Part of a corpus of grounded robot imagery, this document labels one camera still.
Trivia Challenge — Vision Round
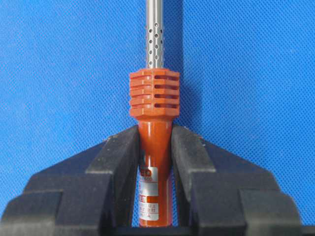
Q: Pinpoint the blue table cloth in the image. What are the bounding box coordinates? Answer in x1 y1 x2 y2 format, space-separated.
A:
0 0 315 225

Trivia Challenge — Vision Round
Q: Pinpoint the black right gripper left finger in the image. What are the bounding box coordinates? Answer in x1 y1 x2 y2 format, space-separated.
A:
0 126 139 236

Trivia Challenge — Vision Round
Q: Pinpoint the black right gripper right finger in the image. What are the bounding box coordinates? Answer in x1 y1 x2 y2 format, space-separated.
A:
171 125 315 236

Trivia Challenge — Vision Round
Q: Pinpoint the red handled soldering iron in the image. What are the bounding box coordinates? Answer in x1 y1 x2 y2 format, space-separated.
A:
130 0 180 228

